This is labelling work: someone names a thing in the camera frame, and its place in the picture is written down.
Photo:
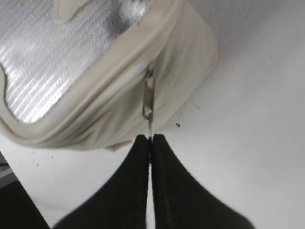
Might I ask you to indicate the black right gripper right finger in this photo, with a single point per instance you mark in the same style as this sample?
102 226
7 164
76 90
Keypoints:
180 202

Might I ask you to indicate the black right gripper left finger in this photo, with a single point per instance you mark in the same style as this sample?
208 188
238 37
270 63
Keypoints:
121 202

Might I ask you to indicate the cream fabric zipper bag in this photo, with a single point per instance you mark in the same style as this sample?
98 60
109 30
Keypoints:
72 72

